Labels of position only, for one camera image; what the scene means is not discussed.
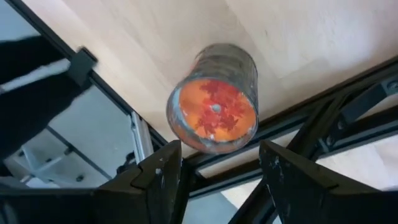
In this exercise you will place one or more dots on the orange candle glass jar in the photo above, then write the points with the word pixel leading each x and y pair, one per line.
pixel 214 109

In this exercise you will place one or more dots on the black metal table frame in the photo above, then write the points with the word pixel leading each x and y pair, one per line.
pixel 367 99

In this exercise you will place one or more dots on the small black table clip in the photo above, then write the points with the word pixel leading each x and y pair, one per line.
pixel 81 65

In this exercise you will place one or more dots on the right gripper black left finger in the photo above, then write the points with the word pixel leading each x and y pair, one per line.
pixel 155 193

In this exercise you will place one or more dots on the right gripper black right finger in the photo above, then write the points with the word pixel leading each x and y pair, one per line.
pixel 311 199

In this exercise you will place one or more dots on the white metal table underframe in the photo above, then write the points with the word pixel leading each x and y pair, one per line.
pixel 141 137

